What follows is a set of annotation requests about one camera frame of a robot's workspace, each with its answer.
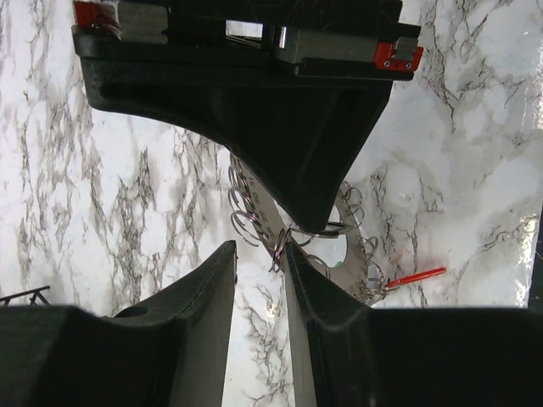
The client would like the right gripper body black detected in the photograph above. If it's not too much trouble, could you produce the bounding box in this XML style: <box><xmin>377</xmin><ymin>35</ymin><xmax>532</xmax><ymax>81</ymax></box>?
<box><xmin>72</xmin><ymin>1</ymin><xmax>423</xmax><ymax>81</ymax></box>

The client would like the metal disc with keyrings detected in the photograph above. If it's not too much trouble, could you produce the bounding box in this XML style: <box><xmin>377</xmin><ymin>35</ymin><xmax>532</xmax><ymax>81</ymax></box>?
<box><xmin>228</xmin><ymin>155</ymin><xmax>390</xmax><ymax>305</ymax></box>

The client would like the black wire rack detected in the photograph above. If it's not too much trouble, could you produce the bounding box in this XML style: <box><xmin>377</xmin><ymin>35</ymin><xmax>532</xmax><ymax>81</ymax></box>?
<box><xmin>0</xmin><ymin>285</ymin><xmax>50</xmax><ymax>307</ymax></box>

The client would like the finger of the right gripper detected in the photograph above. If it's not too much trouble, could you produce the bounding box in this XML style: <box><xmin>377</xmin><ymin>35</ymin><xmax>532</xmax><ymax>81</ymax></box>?
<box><xmin>81</xmin><ymin>59</ymin><xmax>391</xmax><ymax>232</ymax></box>

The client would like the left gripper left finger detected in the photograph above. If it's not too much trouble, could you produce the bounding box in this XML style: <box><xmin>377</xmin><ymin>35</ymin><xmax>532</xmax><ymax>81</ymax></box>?
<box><xmin>1</xmin><ymin>241</ymin><xmax>237</xmax><ymax>406</ymax></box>

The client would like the red key tag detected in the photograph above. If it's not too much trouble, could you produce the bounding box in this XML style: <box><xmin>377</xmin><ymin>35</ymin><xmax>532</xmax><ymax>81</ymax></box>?
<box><xmin>385</xmin><ymin>267</ymin><xmax>447</xmax><ymax>289</ymax></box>

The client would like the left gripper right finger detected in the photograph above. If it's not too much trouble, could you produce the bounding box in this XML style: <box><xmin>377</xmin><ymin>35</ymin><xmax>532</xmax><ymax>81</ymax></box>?
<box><xmin>285</xmin><ymin>243</ymin><xmax>542</xmax><ymax>406</ymax></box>

